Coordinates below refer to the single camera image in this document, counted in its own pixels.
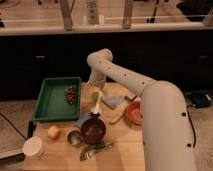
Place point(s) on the small metal cup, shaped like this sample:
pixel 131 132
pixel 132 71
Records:
pixel 74 138

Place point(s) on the dark grape bunch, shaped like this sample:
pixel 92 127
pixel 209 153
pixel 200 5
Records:
pixel 70 94

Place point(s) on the green plastic tray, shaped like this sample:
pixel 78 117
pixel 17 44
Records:
pixel 51 103

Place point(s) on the dark blue floor object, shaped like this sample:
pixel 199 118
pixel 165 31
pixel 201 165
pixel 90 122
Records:
pixel 200 99

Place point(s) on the dark red bowl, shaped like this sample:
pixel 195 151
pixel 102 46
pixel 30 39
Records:
pixel 93 130

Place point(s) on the blue cloth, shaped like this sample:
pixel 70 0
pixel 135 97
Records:
pixel 112 101

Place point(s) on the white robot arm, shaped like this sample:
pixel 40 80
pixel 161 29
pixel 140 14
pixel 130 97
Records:
pixel 166 129

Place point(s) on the dark handled tool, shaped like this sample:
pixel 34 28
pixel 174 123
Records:
pixel 130 99

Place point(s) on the orange bowl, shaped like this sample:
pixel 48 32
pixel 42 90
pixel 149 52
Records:
pixel 132 113

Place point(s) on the yellow onion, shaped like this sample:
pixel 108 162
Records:
pixel 54 132

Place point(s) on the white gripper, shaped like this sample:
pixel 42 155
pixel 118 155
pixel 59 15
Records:
pixel 98 80

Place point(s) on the yellow banana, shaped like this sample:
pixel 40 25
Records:
pixel 117 116

